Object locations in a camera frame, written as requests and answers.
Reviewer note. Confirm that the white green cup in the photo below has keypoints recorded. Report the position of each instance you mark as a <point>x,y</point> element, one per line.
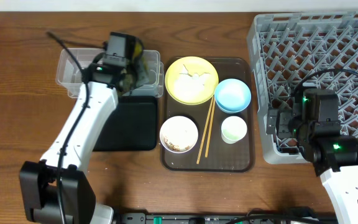
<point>233,129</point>

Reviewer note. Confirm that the white bowl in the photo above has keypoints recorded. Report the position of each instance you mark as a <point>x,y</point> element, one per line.
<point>178,134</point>

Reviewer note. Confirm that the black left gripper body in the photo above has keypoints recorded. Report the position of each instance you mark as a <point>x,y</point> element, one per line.
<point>140,69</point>

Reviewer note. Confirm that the light blue bowl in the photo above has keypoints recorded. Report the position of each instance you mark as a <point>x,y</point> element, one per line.
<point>232,96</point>

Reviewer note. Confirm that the clear plastic waste bin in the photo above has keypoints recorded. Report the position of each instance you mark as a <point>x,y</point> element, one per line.
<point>69,76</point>

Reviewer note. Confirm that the left wooden chopstick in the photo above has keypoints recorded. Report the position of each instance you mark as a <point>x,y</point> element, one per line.
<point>204,131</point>

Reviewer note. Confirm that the grey dishwasher rack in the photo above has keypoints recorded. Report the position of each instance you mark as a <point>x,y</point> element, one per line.
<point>319,49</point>

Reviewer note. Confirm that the black waste tray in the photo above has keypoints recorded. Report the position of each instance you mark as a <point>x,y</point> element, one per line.
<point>132,126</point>

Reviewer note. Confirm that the white tissue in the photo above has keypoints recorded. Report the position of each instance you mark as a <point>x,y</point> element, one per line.
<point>194,78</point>

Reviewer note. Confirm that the brown serving tray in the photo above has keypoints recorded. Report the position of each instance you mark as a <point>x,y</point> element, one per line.
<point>222,157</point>

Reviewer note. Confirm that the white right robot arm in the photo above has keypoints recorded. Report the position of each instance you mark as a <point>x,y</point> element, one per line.
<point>314,123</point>

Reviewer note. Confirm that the yellow green wrapper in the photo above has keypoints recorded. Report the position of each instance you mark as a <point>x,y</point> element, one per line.
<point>138,51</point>

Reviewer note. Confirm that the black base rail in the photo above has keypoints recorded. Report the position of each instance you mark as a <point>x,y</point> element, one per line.
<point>143,218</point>

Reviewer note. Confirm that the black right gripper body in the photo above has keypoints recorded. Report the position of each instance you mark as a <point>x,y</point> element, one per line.
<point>272,121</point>

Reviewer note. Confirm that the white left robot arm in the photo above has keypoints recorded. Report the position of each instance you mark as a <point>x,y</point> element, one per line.
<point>55,189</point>

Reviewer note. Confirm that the yellow plate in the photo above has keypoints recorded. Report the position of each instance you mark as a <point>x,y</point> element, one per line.
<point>191,95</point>

